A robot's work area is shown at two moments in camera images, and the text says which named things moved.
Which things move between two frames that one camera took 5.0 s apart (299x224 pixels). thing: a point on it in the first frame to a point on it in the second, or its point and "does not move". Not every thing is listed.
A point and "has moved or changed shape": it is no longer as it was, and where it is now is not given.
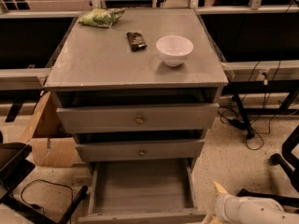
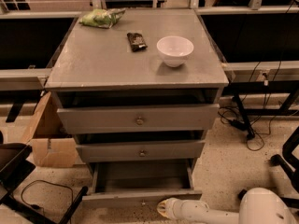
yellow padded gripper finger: [220, 189] to [162, 208]
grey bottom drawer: [149, 190] has moved or changed shape
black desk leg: [249, 130] does not move
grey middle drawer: [140, 150] does not move
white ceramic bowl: [174, 49] does not move
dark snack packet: [135, 41] does not move
